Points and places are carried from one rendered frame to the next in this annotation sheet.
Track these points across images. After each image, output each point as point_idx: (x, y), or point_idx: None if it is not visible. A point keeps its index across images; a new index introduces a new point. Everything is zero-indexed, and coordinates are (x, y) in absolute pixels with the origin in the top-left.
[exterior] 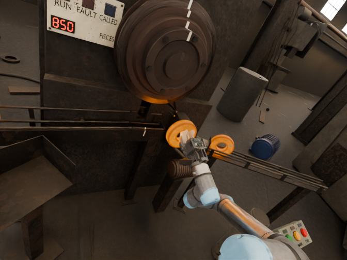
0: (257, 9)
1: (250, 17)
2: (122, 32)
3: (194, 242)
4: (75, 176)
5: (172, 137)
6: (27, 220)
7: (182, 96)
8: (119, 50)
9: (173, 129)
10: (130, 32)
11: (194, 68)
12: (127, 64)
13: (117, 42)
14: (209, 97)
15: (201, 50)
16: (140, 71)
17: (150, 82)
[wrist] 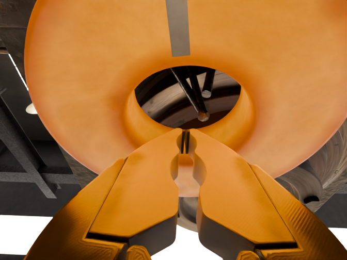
0: (81, 185)
1: (82, 178)
2: (326, 184)
3: None
4: None
5: (302, 110)
6: None
7: (159, 102)
8: (342, 166)
9: (288, 171)
10: None
11: (186, 202)
12: (338, 159)
13: (340, 174)
14: (3, 33)
15: (191, 226)
16: (317, 164)
17: (313, 180)
